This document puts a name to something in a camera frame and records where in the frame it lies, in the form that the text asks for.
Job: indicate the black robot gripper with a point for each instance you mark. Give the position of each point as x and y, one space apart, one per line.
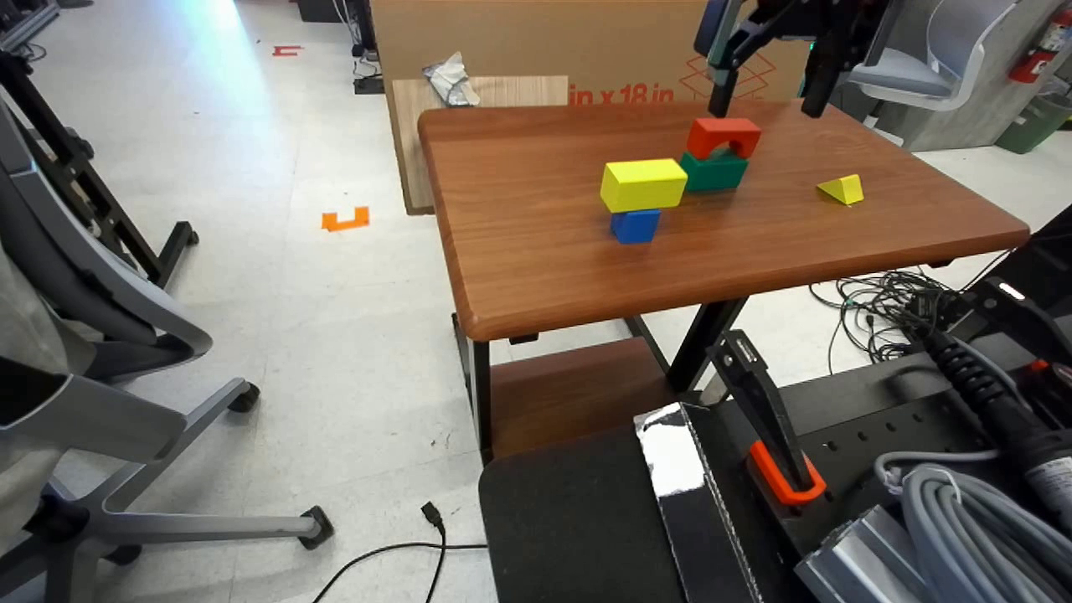
781 12

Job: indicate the yellow rectangular block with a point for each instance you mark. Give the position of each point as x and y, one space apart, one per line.
642 184

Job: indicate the black metal table frame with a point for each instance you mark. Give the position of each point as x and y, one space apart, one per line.
481 389

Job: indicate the black background equipment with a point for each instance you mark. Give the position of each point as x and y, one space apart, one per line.
366 70

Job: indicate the orange floor marker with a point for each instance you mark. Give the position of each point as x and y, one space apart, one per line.
329 222

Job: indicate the black power strip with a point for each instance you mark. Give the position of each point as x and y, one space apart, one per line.
892 429

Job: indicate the grey plastic wrapped part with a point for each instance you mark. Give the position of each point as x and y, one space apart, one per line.
857 557

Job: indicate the large printed cardboard box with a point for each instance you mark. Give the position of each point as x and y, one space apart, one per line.
538 39

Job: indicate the wooden lower shelf board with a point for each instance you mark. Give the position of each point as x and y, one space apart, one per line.
571 389

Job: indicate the blue cube block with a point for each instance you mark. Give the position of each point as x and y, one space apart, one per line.
633 229

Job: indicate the teal green bin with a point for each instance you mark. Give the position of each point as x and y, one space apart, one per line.
1034 128

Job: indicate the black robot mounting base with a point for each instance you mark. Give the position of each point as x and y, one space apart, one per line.
581 525

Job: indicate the green arch block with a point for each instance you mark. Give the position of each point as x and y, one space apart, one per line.
713 176

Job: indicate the yellow wedge block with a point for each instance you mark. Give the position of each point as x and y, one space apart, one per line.
846 188

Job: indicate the black tripod stand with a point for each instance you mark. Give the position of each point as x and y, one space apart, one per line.
105 211

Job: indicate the orange arch block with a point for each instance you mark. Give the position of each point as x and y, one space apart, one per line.
739 134

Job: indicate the red fire extinguisher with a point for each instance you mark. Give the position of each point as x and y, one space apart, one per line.
1044 54

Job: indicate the light grey swivel chair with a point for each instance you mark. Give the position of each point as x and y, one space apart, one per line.
892 67

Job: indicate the white crumpled plastic bag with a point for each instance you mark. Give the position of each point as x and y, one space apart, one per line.
454 82

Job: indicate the black office chair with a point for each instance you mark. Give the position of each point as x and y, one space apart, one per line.
122 414

